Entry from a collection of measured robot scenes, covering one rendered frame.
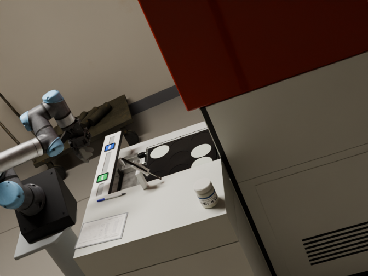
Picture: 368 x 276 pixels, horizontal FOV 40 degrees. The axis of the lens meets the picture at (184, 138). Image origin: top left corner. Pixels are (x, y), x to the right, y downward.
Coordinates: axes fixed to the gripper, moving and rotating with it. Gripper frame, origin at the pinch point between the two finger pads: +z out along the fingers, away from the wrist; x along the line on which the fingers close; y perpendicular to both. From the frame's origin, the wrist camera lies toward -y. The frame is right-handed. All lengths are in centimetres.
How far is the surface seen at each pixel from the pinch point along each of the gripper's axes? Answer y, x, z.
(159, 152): 25.6, 21.4, 20.7
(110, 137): -0.9, 42.0, 15.0
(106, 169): 1.1, 12.2, 15.0
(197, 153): 46, 10, 21
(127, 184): 9.6, 5.3, 22.6
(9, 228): -154, 129, 110
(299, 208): 82, -11, 52
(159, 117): -25, 233, 111
